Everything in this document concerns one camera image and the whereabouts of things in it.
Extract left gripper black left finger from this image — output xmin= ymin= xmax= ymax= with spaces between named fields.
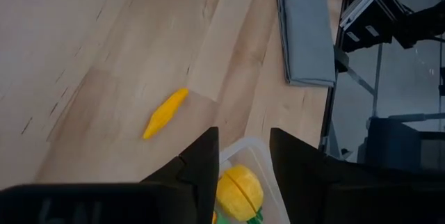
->
xmin=140 ymin=126 xmax=221 ymax=224

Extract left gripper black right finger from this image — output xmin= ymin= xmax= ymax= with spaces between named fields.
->
xmin=269 ymin=127 xmax=330 ymax=224

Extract yellow toy bell pepper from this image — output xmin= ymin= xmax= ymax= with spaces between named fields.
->
xmin=212 ymin=163 xmax=265 ymax=224

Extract clear plastic tupperware container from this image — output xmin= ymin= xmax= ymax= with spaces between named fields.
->
xmin=218 ymin=136 xmax=291 ymax=224

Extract grey tupperware lid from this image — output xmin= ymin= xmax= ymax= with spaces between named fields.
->
xmin=272 ymin=0 xmax=337 ymax=88

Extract yellow toy banana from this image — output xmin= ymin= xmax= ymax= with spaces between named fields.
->
xmin=142 ymin=87 xmax=191 ymax=141

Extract dark grey box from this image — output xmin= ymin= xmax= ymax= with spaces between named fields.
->
xmin=363 ymin=115 xmax=445 ymax=175

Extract metal table leg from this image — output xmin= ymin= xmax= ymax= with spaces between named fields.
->
xmin=371 ymin=42 xmax=384 ymax=118

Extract black metal table frame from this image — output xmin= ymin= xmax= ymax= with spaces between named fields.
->
xmin=318 ymin=0 xmax=410 ymax=152

